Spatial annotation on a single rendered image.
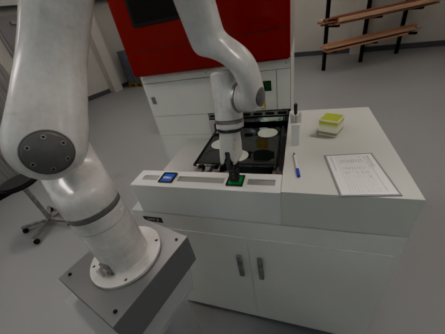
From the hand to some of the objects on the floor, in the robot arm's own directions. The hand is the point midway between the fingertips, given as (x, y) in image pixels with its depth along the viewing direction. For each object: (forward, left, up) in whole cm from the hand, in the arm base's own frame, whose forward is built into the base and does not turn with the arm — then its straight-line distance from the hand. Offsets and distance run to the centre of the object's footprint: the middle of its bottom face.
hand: (234, 175), depth 74 cm
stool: (+12, +217, -90) cm, 236 cm away
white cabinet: (+27, +6, -99) cm, 102 cm away
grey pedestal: (-42, +25, -98) cm, 110 cm away
